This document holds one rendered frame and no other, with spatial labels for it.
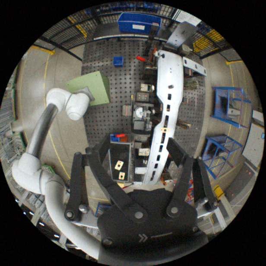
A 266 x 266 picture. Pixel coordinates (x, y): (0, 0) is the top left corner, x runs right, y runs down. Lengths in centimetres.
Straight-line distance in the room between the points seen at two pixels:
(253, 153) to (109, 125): 848
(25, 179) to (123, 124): 96
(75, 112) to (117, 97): 46
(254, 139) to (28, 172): 857
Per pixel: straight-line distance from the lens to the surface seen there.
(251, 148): 827
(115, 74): 98
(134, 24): 80
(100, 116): 101
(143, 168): 72
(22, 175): 50
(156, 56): 49
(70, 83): 88
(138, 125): 48
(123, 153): 56
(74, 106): 70
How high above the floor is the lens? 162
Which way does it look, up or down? 69 degrees down
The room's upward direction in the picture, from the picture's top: 178 degrees counter-clockwise
